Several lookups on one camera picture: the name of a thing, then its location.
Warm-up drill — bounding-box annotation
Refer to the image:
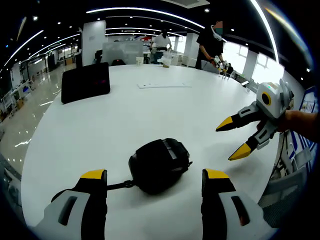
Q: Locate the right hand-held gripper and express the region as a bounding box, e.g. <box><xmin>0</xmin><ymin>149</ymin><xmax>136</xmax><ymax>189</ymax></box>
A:
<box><xmin>215</xmin><ymin>78</ymin><xmax>295</xmax><ymax>162</ymax></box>

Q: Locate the grey mesh office chair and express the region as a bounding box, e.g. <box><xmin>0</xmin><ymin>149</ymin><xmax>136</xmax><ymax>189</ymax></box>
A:
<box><xmin>257</xmin><ymin>146</ymin><xmax>314</xmax><ymax>229</ymax></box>

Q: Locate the blue and white poster board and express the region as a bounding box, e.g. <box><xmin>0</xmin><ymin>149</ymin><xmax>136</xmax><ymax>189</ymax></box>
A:
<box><xmin>298</xmin><ymin>85</ymin><xmax>320</xmax><ymax>114</ymax></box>

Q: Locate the clear plastic bag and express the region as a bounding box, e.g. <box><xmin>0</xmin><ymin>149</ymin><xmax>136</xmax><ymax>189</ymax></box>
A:
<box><xmin>159</xmin><ymin>50</ymin><xmax>174</xmax><ymax>69</ymax></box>

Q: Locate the grey desk partition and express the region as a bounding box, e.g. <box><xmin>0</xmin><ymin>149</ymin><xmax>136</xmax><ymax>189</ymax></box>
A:
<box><xmin>101</xmin><ymin>40</ymin><xmax>144</xmax><ymax>66</ymax></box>

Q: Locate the person's right forearm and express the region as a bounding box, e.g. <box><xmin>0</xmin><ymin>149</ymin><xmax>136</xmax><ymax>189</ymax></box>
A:
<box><xmin>297</xmin><ymin>110</ymin><xmax>320</xmax><ymax>144</ymax></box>

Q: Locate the white flat strip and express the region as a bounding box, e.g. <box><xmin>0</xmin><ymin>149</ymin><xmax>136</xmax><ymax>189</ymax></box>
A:
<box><xmin>136</xmin><ymin>82</ymin><xmax>193</xmax><ymax>89</ymax></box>

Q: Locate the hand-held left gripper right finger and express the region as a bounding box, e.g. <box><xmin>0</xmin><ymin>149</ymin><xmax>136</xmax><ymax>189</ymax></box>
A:
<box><xmin>201</xmin><ymin>168</ymin><xmax>274</xmax><ymax>240</ymax></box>

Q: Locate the black tape measure with strap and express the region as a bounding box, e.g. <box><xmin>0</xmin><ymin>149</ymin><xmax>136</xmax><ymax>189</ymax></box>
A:
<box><xmin>106</xmin><ymin>137</ymin><xmax>194</xmax><ymax>196</ymax></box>

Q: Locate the black tablet case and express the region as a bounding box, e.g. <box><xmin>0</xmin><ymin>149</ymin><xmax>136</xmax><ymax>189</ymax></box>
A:
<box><xmin>60</xmin><ymin>62</ymin><xmax>111</xmax><ymax>105</ymax></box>

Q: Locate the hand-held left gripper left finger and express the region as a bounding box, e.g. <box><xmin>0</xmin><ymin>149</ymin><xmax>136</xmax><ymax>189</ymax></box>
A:
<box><xmin>31</xmin><ymin>168</ymin><xmax>109</xmax><ymax>240</ymax></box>

